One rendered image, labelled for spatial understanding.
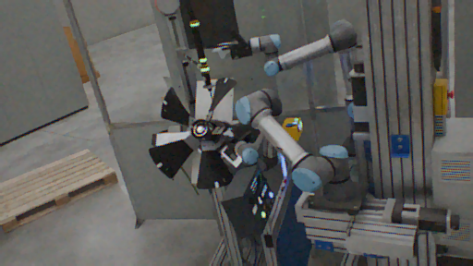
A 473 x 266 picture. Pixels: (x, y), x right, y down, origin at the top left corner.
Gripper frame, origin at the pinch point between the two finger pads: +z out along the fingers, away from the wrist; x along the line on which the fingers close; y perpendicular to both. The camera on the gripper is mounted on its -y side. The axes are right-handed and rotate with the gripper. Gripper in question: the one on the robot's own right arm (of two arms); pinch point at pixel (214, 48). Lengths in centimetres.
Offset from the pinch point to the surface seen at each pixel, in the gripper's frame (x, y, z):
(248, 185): -80, 41, -18
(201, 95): 40, 38, 24
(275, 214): -45, 80, -22
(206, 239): 58, 166, 53
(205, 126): -3.5, 43.4, 14.5
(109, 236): 76, 166, 146
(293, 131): 14, 61, -34
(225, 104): 32, 44, 7
